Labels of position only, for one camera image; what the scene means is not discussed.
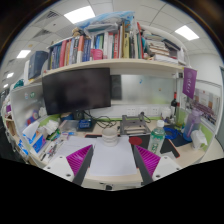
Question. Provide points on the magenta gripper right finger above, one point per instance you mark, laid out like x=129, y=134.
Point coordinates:
x=146, y=162

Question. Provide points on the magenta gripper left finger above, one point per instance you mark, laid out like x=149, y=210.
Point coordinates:
x=79, y=162

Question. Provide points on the clear plastic water bottle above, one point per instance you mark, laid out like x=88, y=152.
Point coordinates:
x=157, y=137

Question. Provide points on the purple water jug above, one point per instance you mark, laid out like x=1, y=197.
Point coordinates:
x=193, y=123

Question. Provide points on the red round coaster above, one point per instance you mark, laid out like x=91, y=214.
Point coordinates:
x=135, y=140

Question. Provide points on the white paper sheet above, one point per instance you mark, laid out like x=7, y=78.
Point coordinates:
x=106, y=161

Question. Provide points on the white ribbed ceramic cup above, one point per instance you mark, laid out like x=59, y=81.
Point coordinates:
x=110, y=137

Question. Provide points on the grey metal laptop stand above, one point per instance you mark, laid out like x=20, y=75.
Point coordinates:
x=133, y=125

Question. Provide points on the blue tissue box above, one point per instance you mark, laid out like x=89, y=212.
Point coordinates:
x=34, y=137

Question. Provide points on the white tissue pack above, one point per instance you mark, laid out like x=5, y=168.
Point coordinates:
x=198, y=139

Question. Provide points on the dark wine bottle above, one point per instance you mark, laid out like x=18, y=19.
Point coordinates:
x=174, y=104

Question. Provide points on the black computer monitor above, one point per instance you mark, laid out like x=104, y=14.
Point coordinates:
x=82, y=89

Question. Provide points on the purple hanging banner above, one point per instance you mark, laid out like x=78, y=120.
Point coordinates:
x=189, y=82

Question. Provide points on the pink mug on shelf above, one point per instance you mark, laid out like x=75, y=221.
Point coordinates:
x=97, y=54

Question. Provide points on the dark blue binder box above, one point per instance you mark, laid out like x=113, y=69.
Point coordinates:
x=35, y=64

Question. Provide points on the stack of lying books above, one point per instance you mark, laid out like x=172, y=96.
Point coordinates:
x=159, y=48

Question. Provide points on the yellow book on shelf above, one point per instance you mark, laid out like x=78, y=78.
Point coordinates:
x=126, y=45

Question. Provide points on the red book on shelf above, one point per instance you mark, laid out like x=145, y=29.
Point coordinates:
x=62, y=53

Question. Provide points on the blue plastic bag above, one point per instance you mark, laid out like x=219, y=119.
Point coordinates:
x=112, y=17

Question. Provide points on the wooden wall shelf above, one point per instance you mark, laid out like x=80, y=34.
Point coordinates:
x=123, y=66

